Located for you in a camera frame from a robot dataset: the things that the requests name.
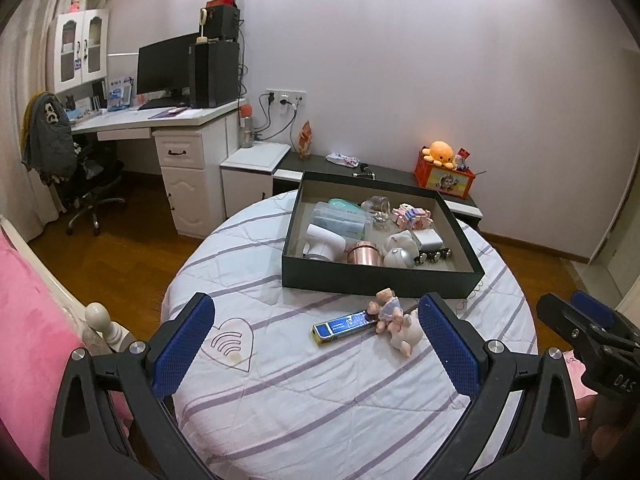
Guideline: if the pink bed blanket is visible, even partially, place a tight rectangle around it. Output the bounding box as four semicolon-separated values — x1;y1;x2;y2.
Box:
0;232;132;441

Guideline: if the black computer tower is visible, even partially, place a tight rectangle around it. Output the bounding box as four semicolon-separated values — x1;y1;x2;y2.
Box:
188;39;241;109

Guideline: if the black computer monitor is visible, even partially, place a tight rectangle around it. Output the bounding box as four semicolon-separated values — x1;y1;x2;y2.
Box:
135;33;201;107

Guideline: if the black speaker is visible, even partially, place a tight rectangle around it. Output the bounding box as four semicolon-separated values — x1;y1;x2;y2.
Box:
205;4;241;43

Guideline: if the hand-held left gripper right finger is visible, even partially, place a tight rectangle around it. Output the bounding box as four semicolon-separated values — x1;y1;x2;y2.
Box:
416;291;584;480

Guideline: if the blue gold rectangular case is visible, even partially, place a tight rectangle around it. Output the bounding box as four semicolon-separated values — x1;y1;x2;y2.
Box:
312;311;376;345

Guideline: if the clear plastic storage box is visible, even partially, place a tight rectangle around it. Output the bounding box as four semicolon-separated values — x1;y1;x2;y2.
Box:
312;200;374;244

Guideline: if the white striped quilt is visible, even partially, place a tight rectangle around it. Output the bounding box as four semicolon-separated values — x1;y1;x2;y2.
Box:
160;191;539;480

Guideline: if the white handheld device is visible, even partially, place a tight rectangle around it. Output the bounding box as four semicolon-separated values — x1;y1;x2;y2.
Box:
302;223;347;261

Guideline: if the pink white block figure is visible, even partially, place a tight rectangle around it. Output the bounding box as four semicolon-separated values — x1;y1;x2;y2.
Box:
392;203;419;229

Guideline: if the orange octopus plush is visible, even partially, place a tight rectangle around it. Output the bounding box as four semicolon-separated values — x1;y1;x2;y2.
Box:
420;140;459;169

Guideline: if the black power cable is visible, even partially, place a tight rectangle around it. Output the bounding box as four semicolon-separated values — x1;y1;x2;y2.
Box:
254;92;274;142

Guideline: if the white desk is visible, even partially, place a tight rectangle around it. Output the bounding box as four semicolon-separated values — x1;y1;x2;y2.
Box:
69;99;242;239

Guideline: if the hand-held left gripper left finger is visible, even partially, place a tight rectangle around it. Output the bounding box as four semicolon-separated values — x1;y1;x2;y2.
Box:
47;291;223;480

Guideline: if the white rectangular box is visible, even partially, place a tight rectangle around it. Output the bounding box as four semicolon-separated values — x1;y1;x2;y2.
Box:
412;228;445;252

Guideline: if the blue white box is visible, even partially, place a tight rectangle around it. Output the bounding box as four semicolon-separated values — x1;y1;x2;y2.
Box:
106;77;135;112

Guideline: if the large black box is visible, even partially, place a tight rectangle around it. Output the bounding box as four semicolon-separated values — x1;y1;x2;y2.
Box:
280;170;486;300

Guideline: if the white plastic snowman figure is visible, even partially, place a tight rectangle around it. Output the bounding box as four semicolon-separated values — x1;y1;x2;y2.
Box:
383;231;419;269

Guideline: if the pink printed cloth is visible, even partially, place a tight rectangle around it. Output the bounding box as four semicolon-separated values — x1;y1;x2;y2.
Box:
561;349;597;402

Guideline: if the red printed crate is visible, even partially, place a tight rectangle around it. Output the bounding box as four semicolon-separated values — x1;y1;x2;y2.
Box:
413;152;476;200

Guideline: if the black office chair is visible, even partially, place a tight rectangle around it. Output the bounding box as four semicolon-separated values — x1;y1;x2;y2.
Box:
59;141;127;237

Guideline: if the white wall outlet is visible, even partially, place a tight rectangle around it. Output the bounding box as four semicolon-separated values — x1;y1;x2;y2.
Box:
264;88;307;109

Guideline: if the copper metal cylinder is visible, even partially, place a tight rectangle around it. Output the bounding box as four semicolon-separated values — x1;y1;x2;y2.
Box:
347;240;385;266

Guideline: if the bottle with orange cap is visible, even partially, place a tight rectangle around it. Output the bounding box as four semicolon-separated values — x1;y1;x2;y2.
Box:
239;102;255;149

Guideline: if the white bedside cabinet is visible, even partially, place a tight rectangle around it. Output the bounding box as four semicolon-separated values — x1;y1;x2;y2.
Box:
219;142;291;219

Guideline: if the white bed post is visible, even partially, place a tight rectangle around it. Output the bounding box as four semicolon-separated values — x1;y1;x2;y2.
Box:
84;302;132;354

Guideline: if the white glass-door cabinet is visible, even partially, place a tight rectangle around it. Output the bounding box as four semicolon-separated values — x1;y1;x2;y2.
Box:
48;8;110;94

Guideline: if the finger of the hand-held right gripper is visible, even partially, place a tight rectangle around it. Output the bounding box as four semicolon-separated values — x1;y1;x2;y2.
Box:
536;292;608;362
571;289;640;346

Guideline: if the white wardrobe door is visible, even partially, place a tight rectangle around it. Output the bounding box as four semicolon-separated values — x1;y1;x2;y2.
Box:
584;49;640;302

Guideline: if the clear glass jar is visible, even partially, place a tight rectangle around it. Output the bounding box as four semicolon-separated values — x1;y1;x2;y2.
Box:
360;195;392;224

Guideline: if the black hair clip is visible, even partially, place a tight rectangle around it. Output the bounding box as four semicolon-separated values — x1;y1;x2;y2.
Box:
414;247;454;264

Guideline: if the dark jacket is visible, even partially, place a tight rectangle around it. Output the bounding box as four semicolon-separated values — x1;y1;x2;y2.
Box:
20;91;77;179

